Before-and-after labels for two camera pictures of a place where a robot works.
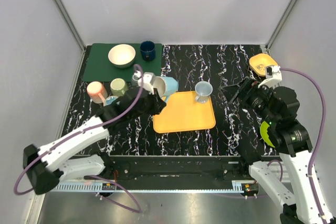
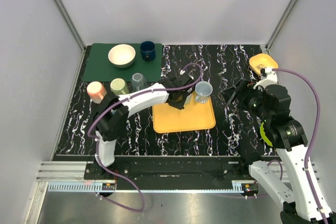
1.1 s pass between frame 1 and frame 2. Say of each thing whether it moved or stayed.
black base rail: stayed
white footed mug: stayed
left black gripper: moved
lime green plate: stayed
